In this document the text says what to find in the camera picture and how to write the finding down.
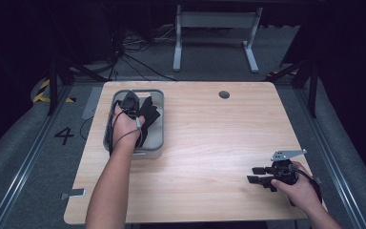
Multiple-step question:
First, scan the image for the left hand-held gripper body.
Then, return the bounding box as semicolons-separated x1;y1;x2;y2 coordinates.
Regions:
119;90;141;121

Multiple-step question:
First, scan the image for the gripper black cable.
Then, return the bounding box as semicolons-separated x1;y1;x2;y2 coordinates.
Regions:
108;99;141;157
288;163;323;207

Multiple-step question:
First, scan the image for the metal table bracket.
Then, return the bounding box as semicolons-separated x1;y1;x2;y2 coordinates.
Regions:
59;188;87;201

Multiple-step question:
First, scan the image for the grey plastic bin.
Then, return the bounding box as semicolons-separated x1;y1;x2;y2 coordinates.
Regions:
103;89;166;160

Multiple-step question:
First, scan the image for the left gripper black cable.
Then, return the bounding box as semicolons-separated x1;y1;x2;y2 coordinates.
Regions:
108;99;141;157

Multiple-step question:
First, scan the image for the person's left hand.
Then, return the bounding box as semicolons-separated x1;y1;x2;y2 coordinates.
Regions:
111;104;147;150

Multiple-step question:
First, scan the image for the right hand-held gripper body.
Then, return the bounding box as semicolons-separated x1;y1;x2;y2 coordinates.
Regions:
264;148;308;187

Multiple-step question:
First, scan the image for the person's right hand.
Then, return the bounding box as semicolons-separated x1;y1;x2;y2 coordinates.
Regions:
270;161;324;215

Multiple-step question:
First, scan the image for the white metal table frame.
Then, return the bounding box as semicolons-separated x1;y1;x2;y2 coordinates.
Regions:
173;4;264;73

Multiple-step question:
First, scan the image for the yellow black floor tape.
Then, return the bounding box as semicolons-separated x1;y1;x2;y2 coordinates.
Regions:
32;78;77;104

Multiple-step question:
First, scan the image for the bundle of floor cables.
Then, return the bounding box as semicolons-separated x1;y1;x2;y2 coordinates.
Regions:
108;25;178;82

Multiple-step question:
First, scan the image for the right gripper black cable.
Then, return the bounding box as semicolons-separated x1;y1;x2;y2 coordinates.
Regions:
288;163;323;207

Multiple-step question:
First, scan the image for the grey floor rail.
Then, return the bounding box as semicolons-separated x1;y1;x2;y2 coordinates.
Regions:
0;85;74;229
293;88;366;229

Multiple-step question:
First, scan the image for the black metal stand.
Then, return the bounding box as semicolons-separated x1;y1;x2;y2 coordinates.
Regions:
264;59;319;119
47;55;110;116

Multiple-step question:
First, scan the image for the black glove with silver print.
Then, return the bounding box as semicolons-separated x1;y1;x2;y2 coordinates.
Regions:
134;126;150;149
138;95;162;135

